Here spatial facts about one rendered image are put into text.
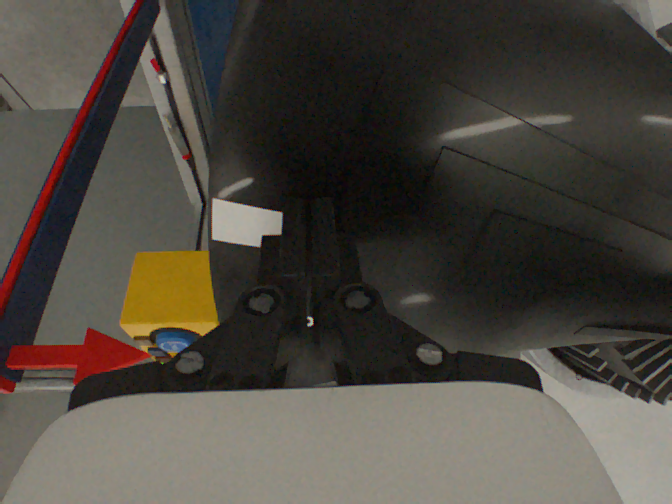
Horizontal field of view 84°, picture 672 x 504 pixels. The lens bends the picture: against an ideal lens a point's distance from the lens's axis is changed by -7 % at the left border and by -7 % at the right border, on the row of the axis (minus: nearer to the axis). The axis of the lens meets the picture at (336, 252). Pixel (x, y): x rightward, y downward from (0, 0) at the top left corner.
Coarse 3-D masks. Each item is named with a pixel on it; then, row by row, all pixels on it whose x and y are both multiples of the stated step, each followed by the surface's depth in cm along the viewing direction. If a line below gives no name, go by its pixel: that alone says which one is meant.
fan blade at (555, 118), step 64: (256, 0) 10; (320, 0) 10; (384, 0) 10; (448, 0) 10; (512, 0) 10; (576, 0) 10; (256, 64) 11; (320, 64) 11; (384, 64) 11; (448, 64) 11; (512, 64) 11; (576, 64) 10; (640, 64) 10; (256, 128) 12; (320, 128) 12; (384, 128) 12; (448, 128) 12; (512, 128) 11; (576, 128) 11; (640, 128) 11; (256, 192) 13; (320, 192) 13; (384, 192) 13; (448, 192) 13; (512, 192) 13; (576, 192) 13; (640, 192) 12; (256, 256) 15; (384, 256) 15; (448, 256) 15; (512, 256) 14; (576, 256) 14; (640, 256) 14; (448, 320) 18; (512, 320) 18; (576, 320) 18; (640, 320) 18
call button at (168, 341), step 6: (162, 336) 40; (168, 336) 40; (174, 336) 40; (180, 336) 40; (186, 336) 41; (192, 336) 42; (156, 342) 41; (162, 342) 40; (168, 342) 40; (174, 342) 40; (180, 342) 41; (186, 342) 41; (192, 342) 41; (162, 348) 42; (168, 348) 42; (174, 348) 42; (180, 348) 42
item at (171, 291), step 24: (144, 264) 43; (168, 264) 43; (192, 264) 43; (144, 288) 41; (168, 288) 41; (192, 288) 41; (144, 312) 40; (168, 312) 40; (192, 312) 40; (216, 312) 40
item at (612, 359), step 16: (560, 352) 37; (576, 352) 34; (592, 352) 30; (608, 352) 30; (624, 352) 28; (640, 352) 29; (656, 352) 28; (592, 368) 33; (608, 368) 33; (624, 368) 30; (640, 368) 28; (656, 368) 28; (608, 384) 32; (624, 384) 31; (640, 384) 34; (656, 384) 29; (656, 400) 32
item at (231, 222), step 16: (224, 208) 14; (240, 208) 14; (256, 208) 14; (224, 224) 14; (240, 224) 14; (256, 224) 14; (272, 224) 14; (224, 240) 15; (240, 240) 14; (256, 240) 14
